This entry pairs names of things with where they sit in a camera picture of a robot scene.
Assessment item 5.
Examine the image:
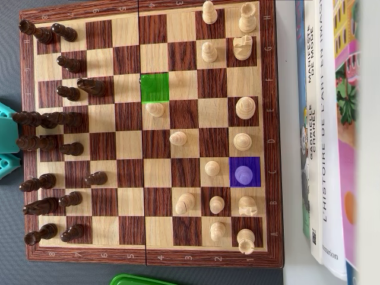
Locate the white wooden pawn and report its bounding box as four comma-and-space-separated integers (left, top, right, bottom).
204, 160, 220, 176
169, 131, 188, 147
202, 0, 219, 25
201, 42, 219, 63
209, 195, 226, 214
145, 102, 166, 118
210, 221, 226, 242

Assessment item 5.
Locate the white wooden queen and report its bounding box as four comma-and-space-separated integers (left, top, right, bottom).
233, 132, 252, 151

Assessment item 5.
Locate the wooden chessboard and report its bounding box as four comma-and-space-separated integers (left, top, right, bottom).
18, 0, 285, 270

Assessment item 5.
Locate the white wooden king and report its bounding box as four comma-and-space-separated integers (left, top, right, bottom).
235, 96, 256, 121

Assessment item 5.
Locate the white wooden knight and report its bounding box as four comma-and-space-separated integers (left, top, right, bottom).
238, 195, 258, 217
233, 34, 254, 61

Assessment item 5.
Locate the white wooden rook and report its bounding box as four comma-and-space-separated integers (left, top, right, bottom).
236, 228, 255, 255
239, 2, 258, 33

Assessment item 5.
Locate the dark wooden knight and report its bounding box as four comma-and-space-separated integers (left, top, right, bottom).
76, 77, 107, 97
23, 197, 59, 216

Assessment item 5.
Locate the blue illustrated book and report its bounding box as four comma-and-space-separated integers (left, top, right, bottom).
294, 0, 312, 238

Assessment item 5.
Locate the white Gabrielle Chanel book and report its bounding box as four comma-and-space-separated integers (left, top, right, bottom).
304, 0, 326, 265

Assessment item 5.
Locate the white art history book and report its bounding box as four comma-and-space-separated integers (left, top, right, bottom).
317, 0, 348, 281

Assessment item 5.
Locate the green plastic container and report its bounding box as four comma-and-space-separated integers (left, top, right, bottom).
110, 274, 179, 285

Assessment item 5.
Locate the dark wooden queen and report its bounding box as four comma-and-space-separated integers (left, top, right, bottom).
15, 135, 58, 152

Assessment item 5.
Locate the pink colourful book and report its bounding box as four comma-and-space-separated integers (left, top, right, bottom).
332, 0, 362, 285

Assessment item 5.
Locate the dark wooden rook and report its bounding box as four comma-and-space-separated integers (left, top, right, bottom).
24, 223, 59, 246
19, 20, 54, 45

